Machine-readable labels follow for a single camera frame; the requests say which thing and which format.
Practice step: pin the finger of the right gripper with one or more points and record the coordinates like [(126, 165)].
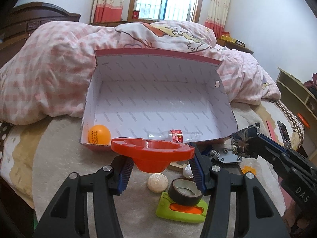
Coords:
[(282, 169), (273, 152)]

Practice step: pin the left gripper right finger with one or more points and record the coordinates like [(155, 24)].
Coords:
[(256, 214)]

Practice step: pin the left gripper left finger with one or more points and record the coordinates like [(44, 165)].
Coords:
[(67, 213)]

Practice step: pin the dark patterned pouch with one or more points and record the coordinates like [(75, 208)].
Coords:
[(240, 141)]

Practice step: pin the orange translucent flame piece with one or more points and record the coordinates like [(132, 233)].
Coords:
[(248, 169)]

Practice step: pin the green orange utility knife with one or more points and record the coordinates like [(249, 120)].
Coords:
[(168, 209)]

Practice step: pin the black tape roll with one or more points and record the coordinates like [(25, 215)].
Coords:
[(184, 192)]

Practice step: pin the orange ball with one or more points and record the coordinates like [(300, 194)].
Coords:
[(99, 135)]

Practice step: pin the clear plastic bottle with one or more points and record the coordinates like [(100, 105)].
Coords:
[(177, 136)]

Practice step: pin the round wooden chess piece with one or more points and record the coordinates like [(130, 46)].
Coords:
[(157, 183)]

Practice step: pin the red plastic cone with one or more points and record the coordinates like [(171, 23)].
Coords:
[(152, 156)]

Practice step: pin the grey building plate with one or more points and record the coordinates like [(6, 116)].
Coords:
[(225, 156)]

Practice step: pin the white black robot figure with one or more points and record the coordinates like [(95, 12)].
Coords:
[(187, 172)]

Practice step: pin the wooden block piece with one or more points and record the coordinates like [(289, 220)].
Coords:
[(178, 166)]

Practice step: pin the black remote control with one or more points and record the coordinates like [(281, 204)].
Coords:
[(284, 134)]

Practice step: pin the wooden shelf unit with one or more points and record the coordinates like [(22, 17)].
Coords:
[(298, 99)]

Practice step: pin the beige fleece blanket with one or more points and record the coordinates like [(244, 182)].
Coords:
[(59, 153)]

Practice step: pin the wooden side table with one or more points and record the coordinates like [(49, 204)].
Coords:
[(232, 45)]

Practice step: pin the yellow box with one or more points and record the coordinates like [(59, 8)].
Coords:
[(226, 36)]

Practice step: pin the red cardboard box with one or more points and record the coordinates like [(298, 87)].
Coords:
[(138, 92)]

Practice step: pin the pink checkered duvet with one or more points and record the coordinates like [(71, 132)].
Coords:
[(51, 73)]

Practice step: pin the right window curtain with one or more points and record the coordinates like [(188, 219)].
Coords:
[(217, 15)]

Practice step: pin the window curtain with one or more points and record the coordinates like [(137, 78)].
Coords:
[(104, 11), (217, 15)]

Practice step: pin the dark wooden headboard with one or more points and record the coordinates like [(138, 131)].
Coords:
[(24, 20)]

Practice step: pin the left window curtain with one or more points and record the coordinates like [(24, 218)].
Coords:
[(104, 11)]

